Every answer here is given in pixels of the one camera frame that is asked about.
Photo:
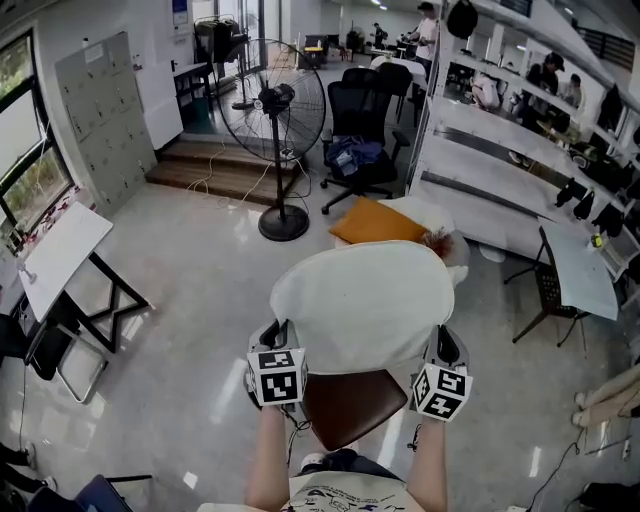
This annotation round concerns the dark blue jeans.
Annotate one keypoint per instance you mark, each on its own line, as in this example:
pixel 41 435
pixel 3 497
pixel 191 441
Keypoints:
pixel 360 462

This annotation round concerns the blue clothes heap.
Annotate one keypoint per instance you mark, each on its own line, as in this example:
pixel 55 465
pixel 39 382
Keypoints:
pixel 352 155

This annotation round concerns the wooden chair with brown seat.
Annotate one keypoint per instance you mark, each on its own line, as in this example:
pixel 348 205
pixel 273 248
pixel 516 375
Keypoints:
pixel 350 405

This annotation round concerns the person's right forearm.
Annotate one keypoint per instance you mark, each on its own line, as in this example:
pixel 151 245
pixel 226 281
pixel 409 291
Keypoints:
pixel 427 470

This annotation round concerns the black pedestal fan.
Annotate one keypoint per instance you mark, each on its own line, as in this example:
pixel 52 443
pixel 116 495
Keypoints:
pixel 272 100

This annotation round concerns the white table with dark leg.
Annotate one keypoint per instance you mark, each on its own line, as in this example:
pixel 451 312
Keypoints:
pixel 582 275

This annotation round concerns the white table with black legs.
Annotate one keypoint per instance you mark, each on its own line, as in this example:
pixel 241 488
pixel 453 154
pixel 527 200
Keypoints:
pixel 65 250

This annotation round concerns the white printed t-shirt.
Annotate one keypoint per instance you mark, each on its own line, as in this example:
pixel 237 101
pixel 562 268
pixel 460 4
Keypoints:
pixel 345 495

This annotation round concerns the person's left forearm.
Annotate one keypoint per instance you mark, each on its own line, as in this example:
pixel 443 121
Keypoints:
pixel 270 460

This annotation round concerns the white shoe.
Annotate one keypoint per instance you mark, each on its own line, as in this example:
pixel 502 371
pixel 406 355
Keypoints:
pixel 312 464

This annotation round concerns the black backpack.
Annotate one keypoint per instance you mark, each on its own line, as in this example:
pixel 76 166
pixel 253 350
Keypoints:
pixel 462 19

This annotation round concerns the white metal shelf rack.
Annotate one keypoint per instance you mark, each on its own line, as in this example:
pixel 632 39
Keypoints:
pixel 500 145

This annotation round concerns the white round seat cushion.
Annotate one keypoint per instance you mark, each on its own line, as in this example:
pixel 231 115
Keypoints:
pixel 362 305

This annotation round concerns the orange pillow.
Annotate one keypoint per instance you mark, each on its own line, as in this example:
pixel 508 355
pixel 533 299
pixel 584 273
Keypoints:
pixel 380 225

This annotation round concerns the beige fabric roll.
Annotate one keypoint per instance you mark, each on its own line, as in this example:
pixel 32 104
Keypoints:
pixel 610 395

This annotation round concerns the yellow tape measure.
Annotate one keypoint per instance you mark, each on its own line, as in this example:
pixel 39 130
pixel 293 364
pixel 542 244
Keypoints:
pixel 597 241

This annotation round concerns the grey metal lockers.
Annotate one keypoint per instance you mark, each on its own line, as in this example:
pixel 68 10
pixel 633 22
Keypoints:
pixel 107 125

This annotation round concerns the blue chair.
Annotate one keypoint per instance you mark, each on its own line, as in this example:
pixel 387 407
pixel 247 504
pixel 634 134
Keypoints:
pixel 102 495

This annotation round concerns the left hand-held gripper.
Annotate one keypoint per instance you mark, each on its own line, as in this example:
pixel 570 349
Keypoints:
pixel 277 377

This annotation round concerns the black office chair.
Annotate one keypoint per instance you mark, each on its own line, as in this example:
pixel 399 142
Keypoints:
pixel 360 115

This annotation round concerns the white power strip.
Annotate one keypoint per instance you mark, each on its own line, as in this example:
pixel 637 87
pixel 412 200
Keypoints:
pixel 626 450

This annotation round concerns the black framed window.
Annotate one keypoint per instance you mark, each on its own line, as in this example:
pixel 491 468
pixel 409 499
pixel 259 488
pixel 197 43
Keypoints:
pixel 25 150

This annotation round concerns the wooden step platform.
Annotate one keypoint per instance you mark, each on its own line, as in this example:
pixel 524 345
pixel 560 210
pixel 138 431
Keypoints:
pixel 225 170

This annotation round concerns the black perforated metal chair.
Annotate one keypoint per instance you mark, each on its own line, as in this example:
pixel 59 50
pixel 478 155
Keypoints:
pixel 550 295

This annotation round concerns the black cantilever chair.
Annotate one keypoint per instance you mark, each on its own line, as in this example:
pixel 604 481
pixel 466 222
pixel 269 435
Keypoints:
pixel 65 350

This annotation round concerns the dried reddish flower bunch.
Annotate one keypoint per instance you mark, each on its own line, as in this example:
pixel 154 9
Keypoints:
pixel 439 242

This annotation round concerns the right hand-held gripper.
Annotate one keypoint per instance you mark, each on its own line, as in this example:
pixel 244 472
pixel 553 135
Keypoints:
pixel 442 392

